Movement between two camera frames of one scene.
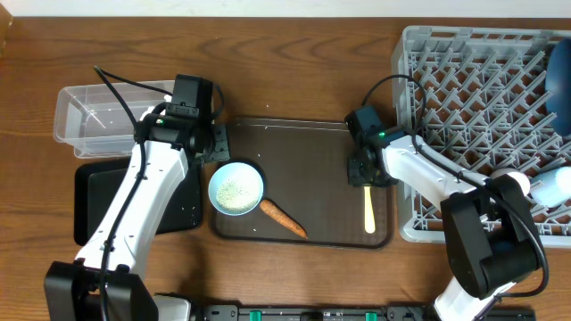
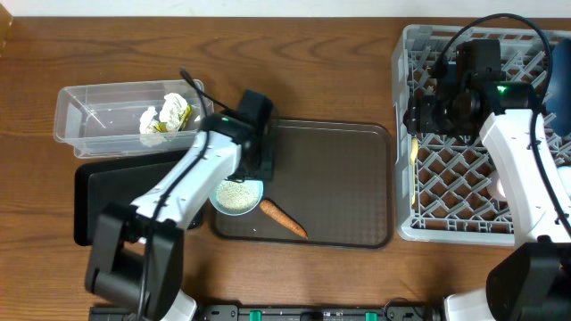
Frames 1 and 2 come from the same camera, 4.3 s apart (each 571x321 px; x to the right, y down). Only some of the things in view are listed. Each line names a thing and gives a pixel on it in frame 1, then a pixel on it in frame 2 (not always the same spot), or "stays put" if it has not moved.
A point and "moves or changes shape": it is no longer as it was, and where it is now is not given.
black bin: [98, 183] stays put
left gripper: [220, 152] to [266, 169]
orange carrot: [271, 209] stays put
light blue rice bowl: [235, 189] stays put
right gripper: [357, 174] to [420, 118]
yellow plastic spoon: [368, 211] moves or changes shape
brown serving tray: [303, 165] stays put
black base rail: [345, 312] stays put
